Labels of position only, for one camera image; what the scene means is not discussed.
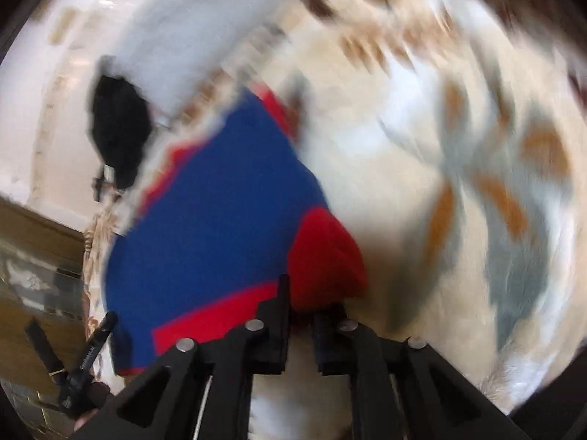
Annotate black clothes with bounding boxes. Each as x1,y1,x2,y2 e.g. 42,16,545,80
88,74,155,192

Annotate wooden door with glass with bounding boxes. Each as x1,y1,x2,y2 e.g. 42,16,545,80
0,196,95,438

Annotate red and blue knit sweater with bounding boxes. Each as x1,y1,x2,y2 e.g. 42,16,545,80
103,86,370,377

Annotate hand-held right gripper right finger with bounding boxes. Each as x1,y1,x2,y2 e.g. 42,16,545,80
314,302,533,440

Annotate grey quilted pillow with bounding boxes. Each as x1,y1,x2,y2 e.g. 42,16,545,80
105,0,342,121

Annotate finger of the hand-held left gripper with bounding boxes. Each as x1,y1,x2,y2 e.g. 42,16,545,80
73,311,119,379
24,318,67,385

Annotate person's left hand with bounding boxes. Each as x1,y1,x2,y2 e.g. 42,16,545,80
72,381,116,432

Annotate leaf print blanket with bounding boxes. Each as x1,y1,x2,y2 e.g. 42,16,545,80
83,0,587,440

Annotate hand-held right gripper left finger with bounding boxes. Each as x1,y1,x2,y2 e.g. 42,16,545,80
73,274,292,440

